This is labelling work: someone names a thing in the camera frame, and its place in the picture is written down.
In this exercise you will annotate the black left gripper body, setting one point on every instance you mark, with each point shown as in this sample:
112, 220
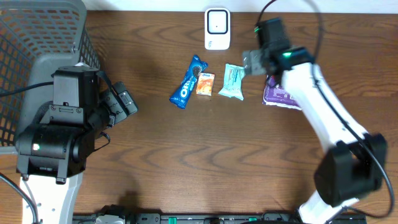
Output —
117, 101

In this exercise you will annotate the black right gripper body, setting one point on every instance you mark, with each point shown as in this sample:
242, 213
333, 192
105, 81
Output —
256, 58

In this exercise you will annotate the red purple snack bag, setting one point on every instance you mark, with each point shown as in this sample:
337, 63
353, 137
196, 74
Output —
275, 95

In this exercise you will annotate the mint green snack packet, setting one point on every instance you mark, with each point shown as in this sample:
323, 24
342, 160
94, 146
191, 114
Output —
233, 76

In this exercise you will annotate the blue Oreo cookie pack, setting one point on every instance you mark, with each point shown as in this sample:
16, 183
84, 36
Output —
182, 94

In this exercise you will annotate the small orange snack box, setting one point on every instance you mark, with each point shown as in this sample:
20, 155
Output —
205, 84

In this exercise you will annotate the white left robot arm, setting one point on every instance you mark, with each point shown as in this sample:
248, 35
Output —
54, 147

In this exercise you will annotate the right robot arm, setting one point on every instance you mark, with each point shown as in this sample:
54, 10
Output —
353, 162

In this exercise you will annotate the white barcode scanner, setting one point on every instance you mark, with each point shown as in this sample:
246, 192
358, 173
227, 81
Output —
217, 28

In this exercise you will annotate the grey plastic mesh basket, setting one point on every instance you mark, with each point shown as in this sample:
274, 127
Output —
37, 38

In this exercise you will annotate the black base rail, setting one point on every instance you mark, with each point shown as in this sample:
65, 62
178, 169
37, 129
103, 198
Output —
155, 218

